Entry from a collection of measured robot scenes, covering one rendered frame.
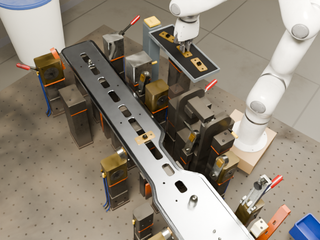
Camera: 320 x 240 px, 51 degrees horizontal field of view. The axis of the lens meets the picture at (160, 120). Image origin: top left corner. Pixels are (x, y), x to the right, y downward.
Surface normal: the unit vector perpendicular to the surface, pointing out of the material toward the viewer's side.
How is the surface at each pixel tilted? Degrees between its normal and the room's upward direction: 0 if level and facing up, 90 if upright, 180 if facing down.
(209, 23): 0
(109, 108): 0
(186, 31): 90
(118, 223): 0
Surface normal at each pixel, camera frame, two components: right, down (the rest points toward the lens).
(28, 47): -0.04, 0.82
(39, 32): 0.46, 0.74
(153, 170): 0.04, -0.62
